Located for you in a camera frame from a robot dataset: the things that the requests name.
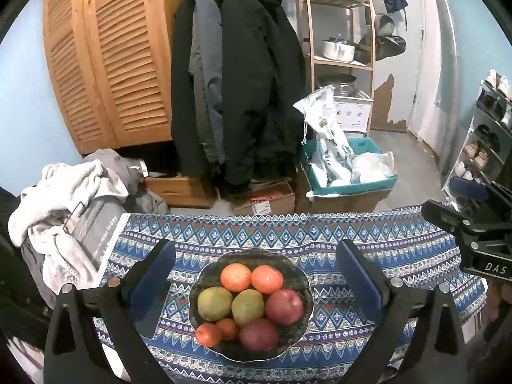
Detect white door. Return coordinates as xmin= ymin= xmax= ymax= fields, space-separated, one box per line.
xmin=406 ymin=0 xmax=460 ymax=145

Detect white plastic basket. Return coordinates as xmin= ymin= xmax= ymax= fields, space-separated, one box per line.
xmin=332 ymin=88 xmax=374 ymax=133

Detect large cardboard box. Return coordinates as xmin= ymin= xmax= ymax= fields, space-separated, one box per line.
xmin=295 ymin=164 xmax=393 ymax=213

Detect wooden drawer box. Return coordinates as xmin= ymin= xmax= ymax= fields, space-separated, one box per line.
xmin=144 ymin=174 xmax=217 ymax=209

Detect blue patterned tablecloth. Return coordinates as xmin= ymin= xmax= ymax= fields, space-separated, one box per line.
xmin=94 ymin=206 xmax=489 ymax=384

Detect red apple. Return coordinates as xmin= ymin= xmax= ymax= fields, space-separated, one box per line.
xmin=239 ymin=319 xmax=280 ymax=353
xmin=265 ymin=289 xmax=305 ymax=326

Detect rows of assorted shoes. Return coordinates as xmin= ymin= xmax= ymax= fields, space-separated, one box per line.
xmin=454 ymin=69 xmax=512 ymax=182

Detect small cardboard box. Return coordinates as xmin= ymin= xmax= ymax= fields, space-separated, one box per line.
xmin=230 ymin=182 xmax=297 ymax=217

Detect dark glass bowl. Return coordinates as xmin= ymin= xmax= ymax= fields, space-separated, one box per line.
xmin=189 ymin=248 xmax=315 ymax=363

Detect large black hooded jacket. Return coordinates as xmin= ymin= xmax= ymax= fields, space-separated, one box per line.
xmin=218 ymin=0 xmax=308 ymax=188

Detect metal pot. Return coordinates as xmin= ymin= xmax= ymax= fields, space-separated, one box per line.
xmin=318 ymin=73 xmax=357 ymax=99

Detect grey sweatshirt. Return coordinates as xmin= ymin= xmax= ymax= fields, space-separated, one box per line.
xmin=82 ymin=148 xmax=171 ymax=214

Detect white fleece blanket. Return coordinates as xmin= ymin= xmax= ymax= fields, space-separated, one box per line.
xmin=8 ymin=162 xmax=131 ymax=289

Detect large orange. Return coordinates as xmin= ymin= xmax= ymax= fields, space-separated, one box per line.
xmin=251 ymin=265 xmax=284 ymax=294
xmin=220 ymin=263 xmax=252 ymax=292

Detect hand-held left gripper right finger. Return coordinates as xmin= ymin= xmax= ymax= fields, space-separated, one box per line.
xmin=336 ymin=240 xmax=467 ymax=384

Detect small tangerine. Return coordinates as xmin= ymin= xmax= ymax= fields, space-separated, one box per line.
xmin=195 ymin=323 xmax=223 ymax=348
xmin=216 ymin=318 xmax=240 ymax=341

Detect wooden shelf unit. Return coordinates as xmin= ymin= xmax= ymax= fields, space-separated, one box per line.
xmin=298 ymin=0 xmax=379 ymax=137

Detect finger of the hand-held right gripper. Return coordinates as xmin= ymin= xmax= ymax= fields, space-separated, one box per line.
xmin=449 ymin=177 xmax=512 ymax=212
xmin=422 ymin=200 xmax=500 ymax=244

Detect black hanging pan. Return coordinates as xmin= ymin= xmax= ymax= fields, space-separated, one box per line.
xmin=354 ymin=34 xmax=407 ymax=62

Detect black phone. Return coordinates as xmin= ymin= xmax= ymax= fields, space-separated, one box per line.
xmin=138 ymin=288 xmax=171 ymax=340

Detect grey jacket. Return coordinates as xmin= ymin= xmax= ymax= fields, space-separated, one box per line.
xmin=189 ymin=0 xmax=227 ymax=166

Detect thin black jacket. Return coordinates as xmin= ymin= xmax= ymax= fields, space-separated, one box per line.
xmin=171 ymin=0 xmax=212 ymax=177

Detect white cooking pot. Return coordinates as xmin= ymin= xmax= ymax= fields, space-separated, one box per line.
xmin=322 ymin=35 xmax=357 ymax=62

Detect silver hanging pan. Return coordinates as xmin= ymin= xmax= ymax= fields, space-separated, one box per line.
xmin=374 ymin=14 xmax=395 ymax=37

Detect wooden louvered wardrobe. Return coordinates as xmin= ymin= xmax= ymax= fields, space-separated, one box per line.
xmin=42 ymin=0 xmax=188 ymax=155

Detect clear plastic bag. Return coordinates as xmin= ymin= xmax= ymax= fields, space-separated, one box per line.
xmin=351 ymin=151 xmax=396 ymax=182

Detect grey shoe rack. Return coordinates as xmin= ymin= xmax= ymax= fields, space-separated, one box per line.
xmin=442 ymin=80 xmax=512 ymax=198

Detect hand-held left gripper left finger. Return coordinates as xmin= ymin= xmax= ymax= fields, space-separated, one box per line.
xmin=43 ymin=239 xmax=177 ymax=384

